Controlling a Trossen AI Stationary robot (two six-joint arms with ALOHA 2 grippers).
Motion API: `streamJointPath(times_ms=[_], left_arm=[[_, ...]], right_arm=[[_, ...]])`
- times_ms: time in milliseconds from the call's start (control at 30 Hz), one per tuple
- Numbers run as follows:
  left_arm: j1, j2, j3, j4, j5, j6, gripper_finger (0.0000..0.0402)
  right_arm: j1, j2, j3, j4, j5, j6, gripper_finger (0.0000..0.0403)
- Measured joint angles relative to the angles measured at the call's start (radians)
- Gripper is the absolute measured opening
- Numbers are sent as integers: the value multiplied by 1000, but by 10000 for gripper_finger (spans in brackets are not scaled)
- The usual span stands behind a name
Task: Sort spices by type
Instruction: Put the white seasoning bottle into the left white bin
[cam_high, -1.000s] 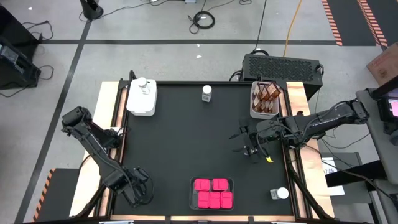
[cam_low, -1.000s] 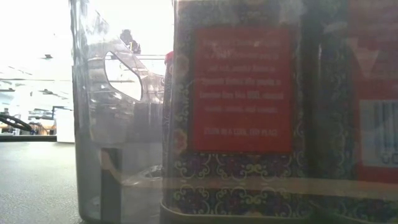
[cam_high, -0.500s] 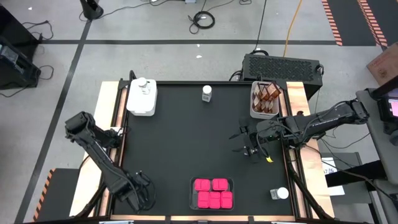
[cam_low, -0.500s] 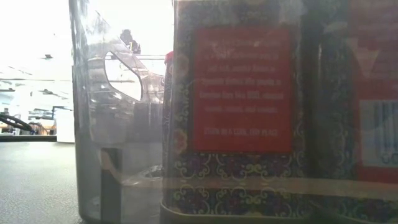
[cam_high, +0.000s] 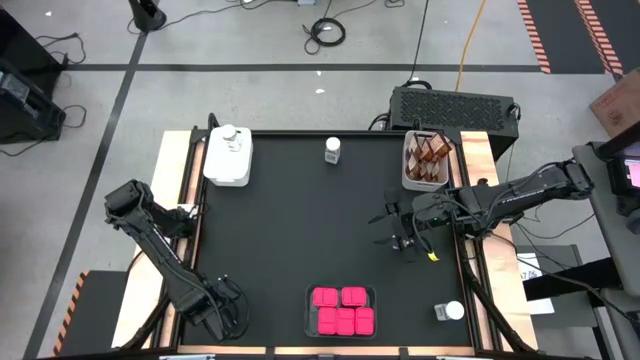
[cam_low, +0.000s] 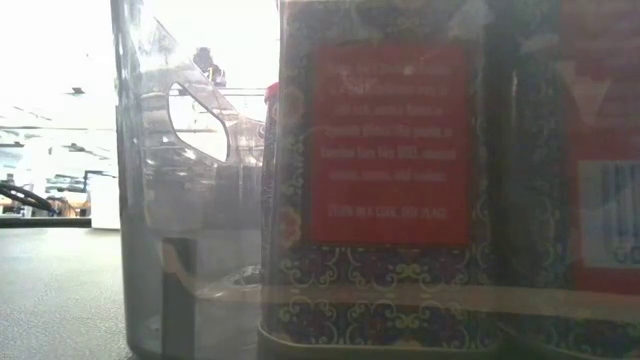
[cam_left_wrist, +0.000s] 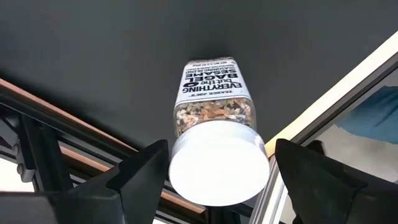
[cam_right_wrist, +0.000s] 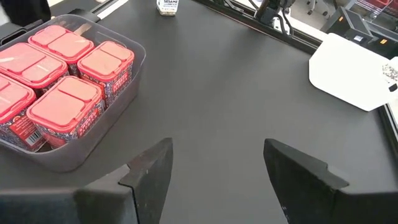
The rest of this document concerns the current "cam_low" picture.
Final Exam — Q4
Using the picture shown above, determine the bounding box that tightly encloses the pink block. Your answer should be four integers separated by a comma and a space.
260, 81, 281, 166

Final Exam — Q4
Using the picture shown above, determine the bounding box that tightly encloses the black aluminium table frame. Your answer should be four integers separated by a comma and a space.
0, 216, 92, 230

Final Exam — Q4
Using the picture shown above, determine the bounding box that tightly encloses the black ceiling cable reel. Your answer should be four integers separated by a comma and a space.
192, 46, 227, 87

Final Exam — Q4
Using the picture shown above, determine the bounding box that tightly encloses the clear plastic bin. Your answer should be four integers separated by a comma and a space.
110, 0, 640, 360

